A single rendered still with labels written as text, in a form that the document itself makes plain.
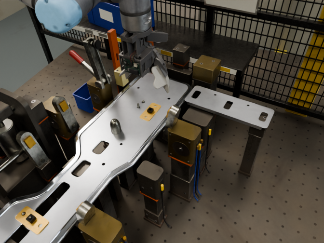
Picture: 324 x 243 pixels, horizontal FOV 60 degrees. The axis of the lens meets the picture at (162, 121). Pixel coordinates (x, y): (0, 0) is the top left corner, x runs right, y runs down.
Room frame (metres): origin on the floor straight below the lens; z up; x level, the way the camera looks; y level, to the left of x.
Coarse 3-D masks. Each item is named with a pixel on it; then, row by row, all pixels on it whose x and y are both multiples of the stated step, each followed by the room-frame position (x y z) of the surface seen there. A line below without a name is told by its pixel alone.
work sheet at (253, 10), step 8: (208, 0) 1.17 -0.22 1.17; (216, 0) 1.15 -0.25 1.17; (224, 0) 1.14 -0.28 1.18; (232, 0) 1.12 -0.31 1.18; (240, 0) 1.10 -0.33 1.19; (248, 0) 1.08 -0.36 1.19; (256, 0) 1.07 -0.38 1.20; (224, 8) 1.13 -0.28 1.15; (232, 8) 1.12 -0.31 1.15; (240, 8) 1.10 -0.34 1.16; (248, 8) 1.08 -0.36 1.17; (256, 8) 1.06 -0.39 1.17
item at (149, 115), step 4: (152, 104) 0.73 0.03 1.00; (156, 104) 0.72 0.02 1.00; (148, 108) 0.69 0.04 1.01; (152, 108) 0.69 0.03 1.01; (156, 108) 0.70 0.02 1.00; (144, 112) 0.69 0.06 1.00; (148, 112) 0.68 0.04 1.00; (152, 112) 0.68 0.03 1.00; (140, 116) 0.67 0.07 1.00; (144, 116) 0.67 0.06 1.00; (148, 116) 0.67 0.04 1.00; (152, 116) 0.67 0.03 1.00; (148, 120) 0.65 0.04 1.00
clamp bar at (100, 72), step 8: (88, 40) 0.80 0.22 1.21; (96, 40) 0.79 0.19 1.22; (88, 48) 0.79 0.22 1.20; (96, 48) 0.78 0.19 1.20; (88, 56) 0.79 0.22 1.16; (96, 56) 0.81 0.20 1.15; (96, 64) 0.78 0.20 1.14; (96, 72) 0.78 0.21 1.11; (104, 72) 0.80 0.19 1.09; (96, 80) 0.78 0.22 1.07
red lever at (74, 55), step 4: (72, 52) 0.85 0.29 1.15; (72, 56) 0.84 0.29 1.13; (76, 56) 0.84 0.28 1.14; (80, 56) 0.85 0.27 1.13; (76, 60) 0.83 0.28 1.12; (80, 60) 0.83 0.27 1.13; (84, 60) 0.84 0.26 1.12; (80, 64) 0.83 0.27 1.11; (84, 64) 0.82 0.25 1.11; (88, 64) 0.83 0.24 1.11; (88, 68) 0.81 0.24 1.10; (92, 72) 0.81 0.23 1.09; (104, 80) 0.79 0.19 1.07
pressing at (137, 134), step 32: (128, 96) 0.78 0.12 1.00; (160, 96) 0.77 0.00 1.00; (96, 128) 0.63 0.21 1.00; (128, 128) 0.62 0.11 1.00; (160, 128) 0.61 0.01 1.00; (96, 160) 0.50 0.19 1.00; (128, 160) 0.49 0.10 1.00; (96, 192) 0.39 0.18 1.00; (0, 224) 0.32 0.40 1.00; (64, 224) 0.31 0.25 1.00
